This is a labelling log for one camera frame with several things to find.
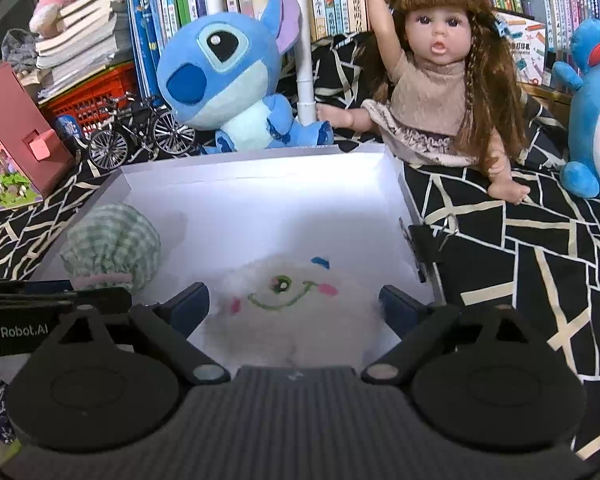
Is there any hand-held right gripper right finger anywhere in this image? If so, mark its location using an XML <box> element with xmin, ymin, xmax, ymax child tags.
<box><xmin>360</xmin><ymin>285</ymin><xmax>551</xmax><ymax>383</ymax></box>

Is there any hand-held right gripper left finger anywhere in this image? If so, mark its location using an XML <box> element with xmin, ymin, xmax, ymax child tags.
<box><xmin>55</xmin><ymin>282</ymin><xmax>231</xmax><ymax>385</ymax></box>

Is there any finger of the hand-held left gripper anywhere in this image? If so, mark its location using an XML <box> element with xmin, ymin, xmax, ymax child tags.
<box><xmin>0</xmin><ymin>287</ymin><xmax>132</xmax><ymax>313</ymax></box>
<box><xmin>0</xmin><ymin>280</ymin><xmax>73</xmax><ymax>295</ymax></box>

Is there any green checked fabric pouch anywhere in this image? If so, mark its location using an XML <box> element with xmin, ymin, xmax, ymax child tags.
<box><xmin>60</xmin><ymin>203</ymin><xmax>162</xmax><ymax>293</ymax></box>

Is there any white fluffy plush toy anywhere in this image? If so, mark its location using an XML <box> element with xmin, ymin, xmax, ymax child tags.
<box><xmin>200</xmin><ymin>255</ymin><xmax>386</xmax><ymax>368</ymax></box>

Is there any white cardboard box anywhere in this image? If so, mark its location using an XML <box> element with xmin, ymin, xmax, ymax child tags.
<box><xmin>27</xmin><ymin>144</ymin><xmax>443</xmax><ymax>376</ymax></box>

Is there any black binder clip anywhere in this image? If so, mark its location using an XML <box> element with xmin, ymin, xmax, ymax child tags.
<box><xmin>399</xmin><ymin>217</ymin><xmax>448</xmax><ymax>281</ymax></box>

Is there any black patterned blanket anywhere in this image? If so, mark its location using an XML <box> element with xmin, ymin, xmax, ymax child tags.
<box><xmin>0</xmin><ymin>35</ymin><xmax>600</xmax><ymax>461</ymax></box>

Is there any small blue round toy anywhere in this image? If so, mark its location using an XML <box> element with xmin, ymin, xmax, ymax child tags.
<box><xmin>56</xmin><ymin>114</ymin><xmax>85</xmax><ymax>138</ymax></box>

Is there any pink miniature house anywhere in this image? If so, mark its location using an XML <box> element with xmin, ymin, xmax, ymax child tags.
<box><xmin>0</xmin><ymin>62</ymin><xmax>76</xmax><ymax>211</ymax></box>

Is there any black model bicycle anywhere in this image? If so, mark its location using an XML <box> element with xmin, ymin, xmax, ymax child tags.
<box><xmin>87</xmin><ymin>92</ymin><xmax>197</xmax><ymax>171</ymax></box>

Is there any red plastic crate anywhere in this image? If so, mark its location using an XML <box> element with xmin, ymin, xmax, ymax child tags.
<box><xmin>40</xmin><ymin>62</ymin><xmax>138</xmax><ymax>133</ymax></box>

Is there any long-haired baby doll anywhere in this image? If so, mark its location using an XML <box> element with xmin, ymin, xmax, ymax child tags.
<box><xmin>316</xmin><ymin>0</ymin><xmax>531</xmax><ymax>206</ymax></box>

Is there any blue alien plush toy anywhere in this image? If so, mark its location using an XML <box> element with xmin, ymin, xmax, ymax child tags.
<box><xmin>156</xmin><ymin>0</ymin><xmax>335</xmax><ymax>155</ymax></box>

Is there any grey cloth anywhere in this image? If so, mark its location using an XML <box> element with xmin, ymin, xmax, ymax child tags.
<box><xmin>1</xmin><ymin>27</ymin><xmax>40</xmax><ymax>73</ymax></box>

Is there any stack of lying books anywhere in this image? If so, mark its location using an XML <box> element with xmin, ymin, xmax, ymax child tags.
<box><xmin>32</xmin><ymin>0</ymin><xmax>131</xmax><ymax>101</ymax></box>

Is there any blue round plush toy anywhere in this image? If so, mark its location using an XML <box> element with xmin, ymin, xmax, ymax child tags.
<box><xmin>551</xmin><ymin>17</ymin><xmax>600</xmax><ymax>200</ymax></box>

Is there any pink plush toy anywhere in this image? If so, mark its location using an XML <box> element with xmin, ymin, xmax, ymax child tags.
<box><xmin>29</xmin><ymin>0</ymin><xmax>81</xmax><ymax>38</ymax></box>

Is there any white printed carton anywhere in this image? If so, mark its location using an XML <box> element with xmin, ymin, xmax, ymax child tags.
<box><xmin>495</xmin><ymin>10</ymin><xmax>548</xmax><ymax>86</ymax></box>

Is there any row of shelved books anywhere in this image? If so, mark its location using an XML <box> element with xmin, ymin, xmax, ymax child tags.
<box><xmin>127</xmin><ymin>0</ymin><xmax>600</xmax><ymax>86</ymax></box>

